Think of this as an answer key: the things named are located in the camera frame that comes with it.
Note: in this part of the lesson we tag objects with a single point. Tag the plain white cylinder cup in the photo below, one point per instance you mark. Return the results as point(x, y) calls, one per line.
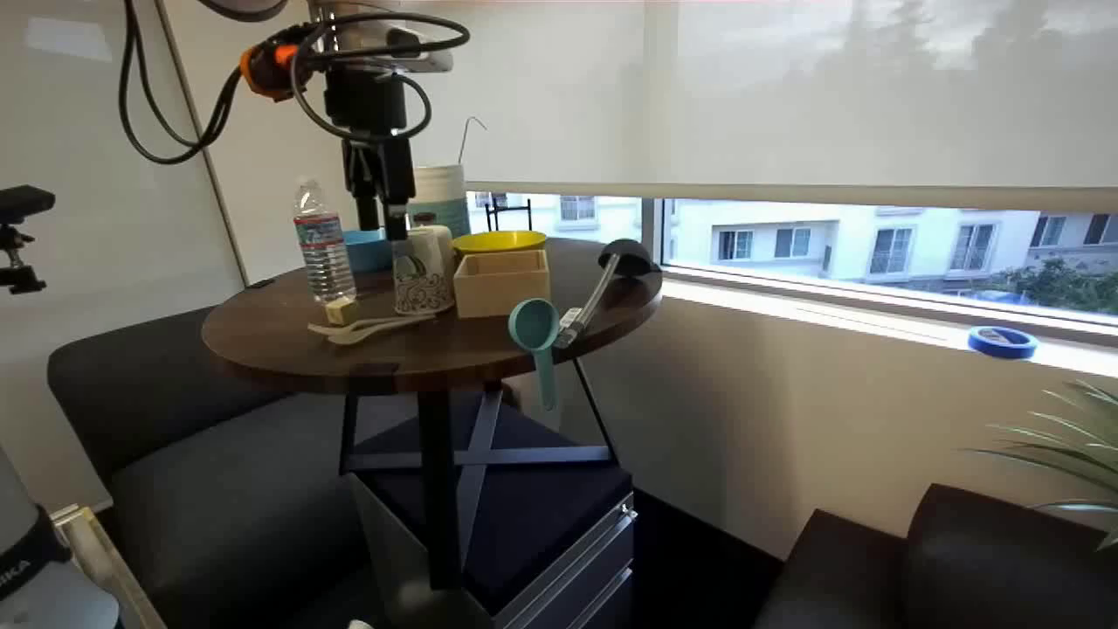
point(435, 248)

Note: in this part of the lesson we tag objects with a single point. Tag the white patterned label cup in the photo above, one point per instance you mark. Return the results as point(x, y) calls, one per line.
point(411, 288)

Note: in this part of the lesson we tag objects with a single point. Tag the white roller blind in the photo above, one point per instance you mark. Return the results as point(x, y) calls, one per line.
point(815, 91)

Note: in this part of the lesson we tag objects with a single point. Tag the wooden spoon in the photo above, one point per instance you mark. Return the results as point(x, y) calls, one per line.
point(345, 338)

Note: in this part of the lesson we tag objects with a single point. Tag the yellow bowl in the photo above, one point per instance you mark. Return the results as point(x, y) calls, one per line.
point(500, 241)

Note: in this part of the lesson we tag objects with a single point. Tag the blue plastic bowl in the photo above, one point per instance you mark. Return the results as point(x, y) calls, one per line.
point(366, 248)

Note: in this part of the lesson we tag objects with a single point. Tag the green potted plant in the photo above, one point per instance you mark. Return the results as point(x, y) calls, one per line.
point(1085, 459)

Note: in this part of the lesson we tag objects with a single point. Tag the grey fabric sofa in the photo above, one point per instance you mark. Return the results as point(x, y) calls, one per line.
point(210, 502)

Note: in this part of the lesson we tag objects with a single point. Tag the silver Franka robot arm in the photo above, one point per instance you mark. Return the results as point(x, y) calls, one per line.
point(372, 40)

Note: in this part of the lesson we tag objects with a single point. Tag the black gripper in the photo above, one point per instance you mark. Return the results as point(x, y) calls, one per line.
point(366, 101)

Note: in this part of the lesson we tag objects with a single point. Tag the black leather armchair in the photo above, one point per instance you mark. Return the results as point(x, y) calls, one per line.
point(992, 572)

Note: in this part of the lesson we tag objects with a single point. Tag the teal ball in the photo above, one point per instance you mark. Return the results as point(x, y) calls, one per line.
point(534, 321)

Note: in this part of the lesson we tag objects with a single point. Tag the black camera on mount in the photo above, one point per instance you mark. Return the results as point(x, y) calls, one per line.
point(23, 201)

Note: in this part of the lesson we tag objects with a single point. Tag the wooden fork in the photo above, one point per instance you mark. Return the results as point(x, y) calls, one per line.
point(398, 318)

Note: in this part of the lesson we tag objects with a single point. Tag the white window sill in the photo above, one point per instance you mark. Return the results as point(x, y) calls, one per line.
point(885, 314)

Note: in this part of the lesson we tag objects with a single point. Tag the grey device with black band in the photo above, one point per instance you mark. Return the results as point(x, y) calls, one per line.
point(36, 595)

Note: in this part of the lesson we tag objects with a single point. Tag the small white block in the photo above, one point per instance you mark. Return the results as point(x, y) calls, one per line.
point(342, 312)

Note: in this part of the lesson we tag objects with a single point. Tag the blue tape roll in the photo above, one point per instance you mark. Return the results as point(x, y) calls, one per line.
point(1001, 345)

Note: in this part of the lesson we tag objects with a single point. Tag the white and teal canister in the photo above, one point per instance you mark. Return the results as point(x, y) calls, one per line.
point(443, 193)

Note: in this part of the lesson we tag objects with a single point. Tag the black metal table base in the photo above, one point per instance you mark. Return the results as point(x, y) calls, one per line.
point(438, 489)

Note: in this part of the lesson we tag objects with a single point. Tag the thin blind pull wand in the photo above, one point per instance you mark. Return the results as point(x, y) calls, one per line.
point(462, 142)

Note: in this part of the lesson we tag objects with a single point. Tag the clear plastic water bottle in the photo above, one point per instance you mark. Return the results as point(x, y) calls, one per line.
point(327, 257)

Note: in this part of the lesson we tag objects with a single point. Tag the light wooden box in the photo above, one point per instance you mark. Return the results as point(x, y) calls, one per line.
point(500, 288)

